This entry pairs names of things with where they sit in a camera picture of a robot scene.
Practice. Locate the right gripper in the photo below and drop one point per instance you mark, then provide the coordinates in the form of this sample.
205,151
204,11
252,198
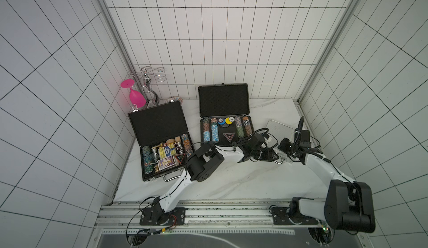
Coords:
286,144

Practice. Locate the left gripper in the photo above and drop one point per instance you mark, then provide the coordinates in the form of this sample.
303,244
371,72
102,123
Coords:
268,156

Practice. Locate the silver poker case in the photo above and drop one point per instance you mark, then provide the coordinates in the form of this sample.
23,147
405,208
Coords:
281,131

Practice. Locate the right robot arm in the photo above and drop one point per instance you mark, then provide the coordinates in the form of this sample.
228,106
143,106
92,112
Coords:
348,204

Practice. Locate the middle black poker case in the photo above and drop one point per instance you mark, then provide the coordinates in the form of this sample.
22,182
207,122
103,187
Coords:
223,101

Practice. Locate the black poker case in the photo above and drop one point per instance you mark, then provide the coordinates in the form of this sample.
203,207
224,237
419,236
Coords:
223,101
155,125

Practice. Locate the left black poker case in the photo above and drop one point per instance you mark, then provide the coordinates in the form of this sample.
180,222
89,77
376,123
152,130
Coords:
155,125

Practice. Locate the yellow dealer chip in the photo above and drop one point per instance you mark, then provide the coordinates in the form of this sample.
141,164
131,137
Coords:
229,120

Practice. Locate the blue dealer chip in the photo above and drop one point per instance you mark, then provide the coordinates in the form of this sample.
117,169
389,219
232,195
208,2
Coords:
221,121

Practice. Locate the pink wine glass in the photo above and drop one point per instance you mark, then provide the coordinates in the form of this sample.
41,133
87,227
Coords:
135,96

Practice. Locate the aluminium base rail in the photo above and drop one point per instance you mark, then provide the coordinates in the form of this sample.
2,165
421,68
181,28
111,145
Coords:
131,220

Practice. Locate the metal wire glass rack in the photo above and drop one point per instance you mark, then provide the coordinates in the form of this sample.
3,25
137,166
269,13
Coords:
144,77

